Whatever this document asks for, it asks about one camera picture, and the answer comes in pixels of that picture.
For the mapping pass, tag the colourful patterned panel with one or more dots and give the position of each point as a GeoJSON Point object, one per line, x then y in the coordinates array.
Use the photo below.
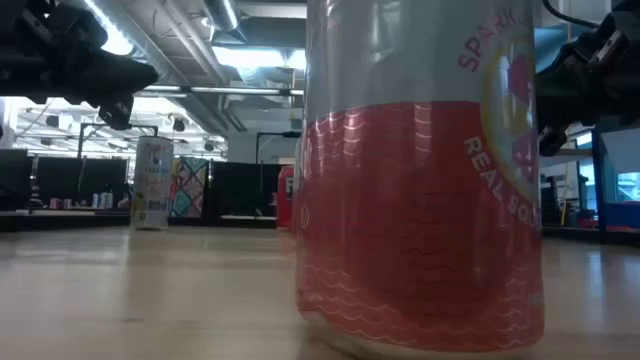
{"type": "Point", "coordinates": [190, 187]}

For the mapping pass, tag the silver can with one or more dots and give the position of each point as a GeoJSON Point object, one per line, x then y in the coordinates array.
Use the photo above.
{"type": "Point", "coordinates": [400, 200]}

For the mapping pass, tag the orange-red Fanta can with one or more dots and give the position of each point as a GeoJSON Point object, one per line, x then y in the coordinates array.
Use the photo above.
{"type": "Point", "coordinates": [286, 200]}

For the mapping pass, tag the ceiling light panel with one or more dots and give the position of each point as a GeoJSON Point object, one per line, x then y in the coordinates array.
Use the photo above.
{"type": "Point", "coordinates": [250, 57]}

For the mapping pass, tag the silver ventilation duct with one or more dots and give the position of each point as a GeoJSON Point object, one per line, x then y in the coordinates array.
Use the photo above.
{"type": "Point", "coordinates": [222, 12]}

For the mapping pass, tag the ceiling strip light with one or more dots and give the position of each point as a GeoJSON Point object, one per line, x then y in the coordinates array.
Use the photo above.
{"type": "Point", "coordinates": [115, 42]}

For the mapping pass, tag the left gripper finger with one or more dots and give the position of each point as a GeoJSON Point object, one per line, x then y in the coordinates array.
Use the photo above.
{"type": "Point", "coordinates": [117, 112]}
{"type": "Point", "coordinates": [125, 77]}

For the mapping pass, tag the tall white black-top can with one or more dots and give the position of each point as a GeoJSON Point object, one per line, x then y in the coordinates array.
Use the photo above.
{"type": "Point", "coordinates": [151, 185]}

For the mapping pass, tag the grey ceiling pipe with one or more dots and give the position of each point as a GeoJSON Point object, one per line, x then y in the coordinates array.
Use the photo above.
{"type": "Point", "coordinates": [225, 90]}

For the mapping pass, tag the black round spotlight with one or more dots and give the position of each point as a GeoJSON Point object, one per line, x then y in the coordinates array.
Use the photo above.
{"type": "Point", "coordinates": [178, 125]}

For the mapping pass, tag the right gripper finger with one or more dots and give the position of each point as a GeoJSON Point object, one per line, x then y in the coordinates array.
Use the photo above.
{"type": "Point", "coordinates": [552, 141]}
{"type": "Point", "coordinates": [565, 95]}

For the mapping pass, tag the black metal stand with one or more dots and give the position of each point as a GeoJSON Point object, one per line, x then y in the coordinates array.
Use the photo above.
{"type": "Point", "coordinates": [80, 145]}
{"type": "Point", "coordinates": [280, 134]}

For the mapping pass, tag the black aluminium table frame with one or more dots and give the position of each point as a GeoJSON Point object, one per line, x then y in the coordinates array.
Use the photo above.
{"type": "Point", "coordinates": [225, 223]}

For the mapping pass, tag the black partition panel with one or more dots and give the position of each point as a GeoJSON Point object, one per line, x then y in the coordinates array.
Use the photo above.
{"type": "Point", "coordinates": [240, 190]}
{"type": "Point", "coordinates": [60, 175]}

